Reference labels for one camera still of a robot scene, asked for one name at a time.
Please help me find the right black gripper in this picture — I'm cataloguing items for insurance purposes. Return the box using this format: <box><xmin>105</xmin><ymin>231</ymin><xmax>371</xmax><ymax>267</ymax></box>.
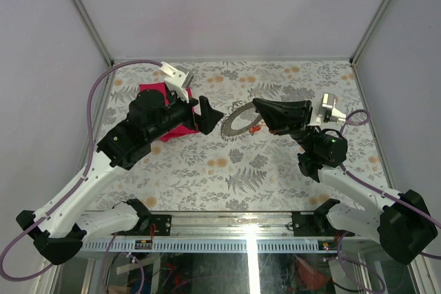
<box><xmin>254</xmin><ymin>98</ymin><xmax>320</xmax><ymax>155</ymax></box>

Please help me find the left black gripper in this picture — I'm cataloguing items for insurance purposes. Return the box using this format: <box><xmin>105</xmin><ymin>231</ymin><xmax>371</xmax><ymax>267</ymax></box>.
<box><xmin>147</xmin><ymin>89</ymin><xmax>224</xmax><ymax>143</ymax></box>

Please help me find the large metal keyring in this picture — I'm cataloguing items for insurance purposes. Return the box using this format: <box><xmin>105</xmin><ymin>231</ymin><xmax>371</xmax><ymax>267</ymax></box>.
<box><xmin>220</xmin><ymin>101</ymin><xmax>262</xmax><ymax>141</ymax></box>

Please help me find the red key tag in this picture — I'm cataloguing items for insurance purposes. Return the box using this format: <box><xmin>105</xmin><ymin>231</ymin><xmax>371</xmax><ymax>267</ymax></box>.
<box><xmin>249</xmin><ymin>125</ymin><xmax>261</xmax><ymax>135</ymax></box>

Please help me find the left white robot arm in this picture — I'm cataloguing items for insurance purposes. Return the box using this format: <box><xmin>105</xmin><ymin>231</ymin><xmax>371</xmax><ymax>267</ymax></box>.
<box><xmin>16</xmin><ymin>90</ymin><xmax>223</xmax><ymax>265</ymax></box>

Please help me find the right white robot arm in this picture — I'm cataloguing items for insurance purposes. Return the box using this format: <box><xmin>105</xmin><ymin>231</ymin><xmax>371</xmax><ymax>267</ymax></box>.
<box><xmin>252</xmin><ymin>93</ymin><xmax>440</xmax><ymax>265</ymax></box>

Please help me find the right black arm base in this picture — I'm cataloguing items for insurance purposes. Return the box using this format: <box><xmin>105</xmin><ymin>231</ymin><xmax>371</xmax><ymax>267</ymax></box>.
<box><xmin>291</xmin><ymin>198</ymin><xmax>340</xmax><ymax>237</ymax></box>

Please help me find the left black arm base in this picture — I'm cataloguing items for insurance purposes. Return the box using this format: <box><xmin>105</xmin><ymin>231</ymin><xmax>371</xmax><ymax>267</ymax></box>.
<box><xmin>124</xmin><ymin>199</ymin><xmax>172</xmax><ymax>237</ymax></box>

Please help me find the magenta cloth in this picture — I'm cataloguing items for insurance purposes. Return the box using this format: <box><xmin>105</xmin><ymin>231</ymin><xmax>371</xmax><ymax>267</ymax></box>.
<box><xmin>139</xmin><ymin>83</ymin><xmax>198</xmax><ymax>143</ymax></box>

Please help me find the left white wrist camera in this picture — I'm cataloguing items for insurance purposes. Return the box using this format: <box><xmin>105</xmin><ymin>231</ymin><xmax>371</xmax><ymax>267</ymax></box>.
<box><xmin>159</xmin><ymin>62</ymin><xmax>193</xmax><ymax>103</ymax></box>

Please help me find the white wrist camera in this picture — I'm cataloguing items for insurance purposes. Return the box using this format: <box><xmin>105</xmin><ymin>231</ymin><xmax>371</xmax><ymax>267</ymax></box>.
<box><xmin>159</xmin><ymin>62</ymin><xmax>193</xmax><ymax>103</ymax></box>
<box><xmin>308</xmin><ymin>93</ymin><xmax>347</xmax><ymax>126</ymax></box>

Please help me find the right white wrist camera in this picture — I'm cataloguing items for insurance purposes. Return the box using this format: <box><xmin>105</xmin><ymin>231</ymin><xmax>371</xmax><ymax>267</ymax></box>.
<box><xmin>308</xmin><ymin>93</ymin><xmax>347</xmax><ymax>126</ymax></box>

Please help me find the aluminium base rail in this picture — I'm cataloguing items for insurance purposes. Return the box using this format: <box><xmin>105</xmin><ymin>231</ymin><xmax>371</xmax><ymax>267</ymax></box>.
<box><xmin>82</xmin><ymin>211</ymin><xmax>390</xmax><ymax>240</ymax></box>

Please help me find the grey slotted cable duct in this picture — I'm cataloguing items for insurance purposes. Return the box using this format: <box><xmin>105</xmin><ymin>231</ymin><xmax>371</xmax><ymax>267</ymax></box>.
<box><xmin>82</xmin><ymin>238</ymin><xmax>336</xmax><ymax>253</ymax></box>

